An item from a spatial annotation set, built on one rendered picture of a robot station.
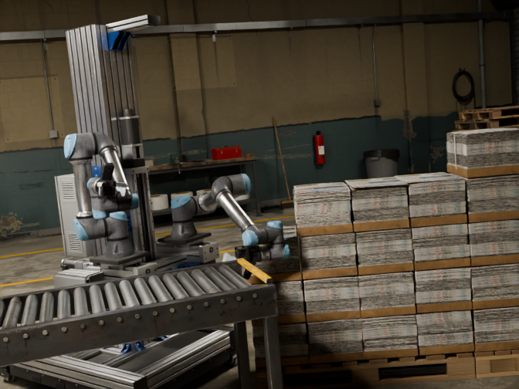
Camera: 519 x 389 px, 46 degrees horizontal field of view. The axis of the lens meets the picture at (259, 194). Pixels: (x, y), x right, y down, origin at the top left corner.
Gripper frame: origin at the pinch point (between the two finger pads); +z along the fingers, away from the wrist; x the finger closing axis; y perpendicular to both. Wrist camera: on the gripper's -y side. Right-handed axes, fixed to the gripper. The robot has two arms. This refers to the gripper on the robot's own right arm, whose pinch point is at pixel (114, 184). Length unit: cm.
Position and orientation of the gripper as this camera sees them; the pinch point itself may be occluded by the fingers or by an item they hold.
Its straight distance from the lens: 269.1
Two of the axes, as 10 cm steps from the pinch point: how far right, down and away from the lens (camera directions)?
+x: -8.8, 0.0, -4.7
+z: 4.7, 0.7, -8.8
